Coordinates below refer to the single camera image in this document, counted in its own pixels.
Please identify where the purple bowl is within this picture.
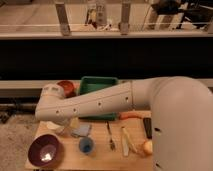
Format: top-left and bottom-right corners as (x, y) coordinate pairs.
(28, 134), (63, 168)

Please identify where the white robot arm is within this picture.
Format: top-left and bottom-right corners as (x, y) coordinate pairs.
(35, 76), (213, 171)

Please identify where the green plastic tray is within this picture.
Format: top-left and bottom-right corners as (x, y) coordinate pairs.
(78, 76), (118, 121)

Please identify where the orange carrot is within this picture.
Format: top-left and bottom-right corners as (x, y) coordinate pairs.
(119, 113), (141, 120)

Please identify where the orange-brown bowl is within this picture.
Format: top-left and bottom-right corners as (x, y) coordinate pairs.
(58, 80), (76, 98)

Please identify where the grey-blue cloth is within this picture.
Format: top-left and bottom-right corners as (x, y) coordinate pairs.
(71, 123), (92, 137)

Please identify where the black remote control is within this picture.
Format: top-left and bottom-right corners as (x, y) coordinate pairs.
(143, 118), (152, 139)

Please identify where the wooden table board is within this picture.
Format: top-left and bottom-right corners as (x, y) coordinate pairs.
(25, 81), (158, 171)

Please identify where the peeled banana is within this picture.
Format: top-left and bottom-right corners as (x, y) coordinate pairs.
(121, 127), (137, 157)

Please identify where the blue cup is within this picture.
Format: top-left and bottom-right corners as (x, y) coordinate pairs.
(79, 137), (94, 155)

